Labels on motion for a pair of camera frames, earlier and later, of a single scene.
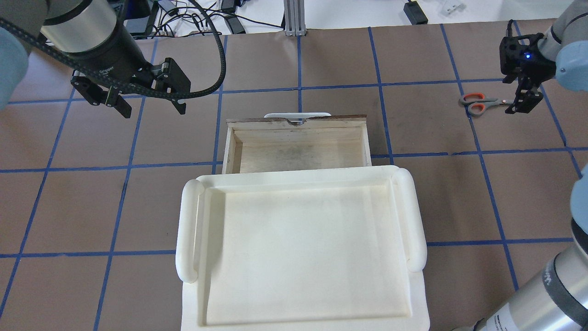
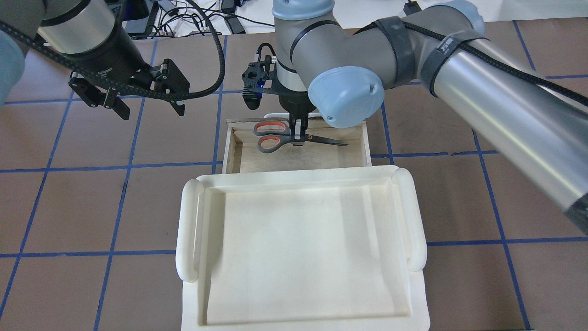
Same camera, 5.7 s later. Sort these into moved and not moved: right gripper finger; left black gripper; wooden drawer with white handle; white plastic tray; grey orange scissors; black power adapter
Moved: grey orange scissors; right gripper finger
Not moved: wooden drawer with white handle; left black gripper; white plastic tray; black power adapter
